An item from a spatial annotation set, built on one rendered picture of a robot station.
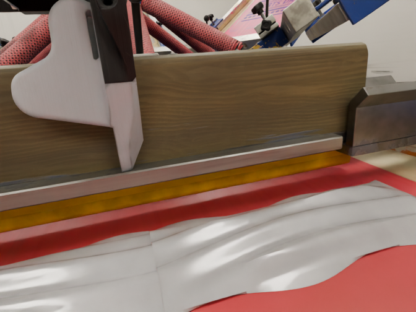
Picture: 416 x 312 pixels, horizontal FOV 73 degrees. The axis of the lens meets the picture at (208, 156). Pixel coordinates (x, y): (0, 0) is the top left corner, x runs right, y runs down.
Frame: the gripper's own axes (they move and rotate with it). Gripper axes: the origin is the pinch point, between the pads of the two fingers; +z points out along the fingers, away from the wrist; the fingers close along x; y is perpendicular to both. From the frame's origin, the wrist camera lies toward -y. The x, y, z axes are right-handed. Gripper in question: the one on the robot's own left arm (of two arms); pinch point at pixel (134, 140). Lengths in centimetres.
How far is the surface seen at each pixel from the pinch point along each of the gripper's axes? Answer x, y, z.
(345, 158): 0.5, -17.2, 4.1
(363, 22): -185, -200, -29
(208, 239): 6.0, -3.0, 4.9
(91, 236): 2.1, 3.6, 5.3
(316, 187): 2.2, -13.0, 5.3
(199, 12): -413, -127, -80
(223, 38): -59, -29, -12
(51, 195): 2.8, 5.0, 1.8
